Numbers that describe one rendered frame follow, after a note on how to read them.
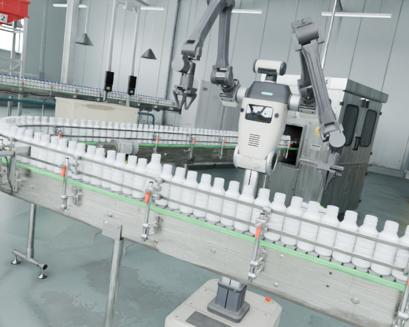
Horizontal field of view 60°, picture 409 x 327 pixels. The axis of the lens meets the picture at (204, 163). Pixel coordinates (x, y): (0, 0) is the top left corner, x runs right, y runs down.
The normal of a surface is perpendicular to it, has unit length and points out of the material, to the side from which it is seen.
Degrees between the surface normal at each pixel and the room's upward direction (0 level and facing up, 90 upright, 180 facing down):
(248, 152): 90
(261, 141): 90
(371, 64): 90
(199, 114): 90
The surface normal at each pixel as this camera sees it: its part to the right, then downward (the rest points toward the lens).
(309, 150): -0.70, 0.01
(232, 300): -0.44, 0.08
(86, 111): 0.70, 0.23
